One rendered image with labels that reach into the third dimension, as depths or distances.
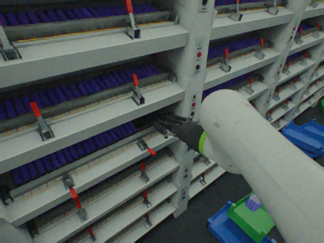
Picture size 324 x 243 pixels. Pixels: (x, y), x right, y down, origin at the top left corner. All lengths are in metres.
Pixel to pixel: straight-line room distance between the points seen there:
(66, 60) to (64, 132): 0.18
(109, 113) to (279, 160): 0.44
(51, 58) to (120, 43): 0.16
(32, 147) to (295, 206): 0.51
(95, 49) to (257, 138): 0.37
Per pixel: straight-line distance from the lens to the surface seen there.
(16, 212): 0.70
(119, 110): 0.59
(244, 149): 0.32
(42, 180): 0.68
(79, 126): 0.56
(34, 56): 0.47
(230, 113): 0.37
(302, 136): 2.11
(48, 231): 0.85
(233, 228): 1.38
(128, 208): 1.02
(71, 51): 0.48
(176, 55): 0.70
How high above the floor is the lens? 1.19
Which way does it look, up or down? 36 degrees down
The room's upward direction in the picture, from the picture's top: straight up
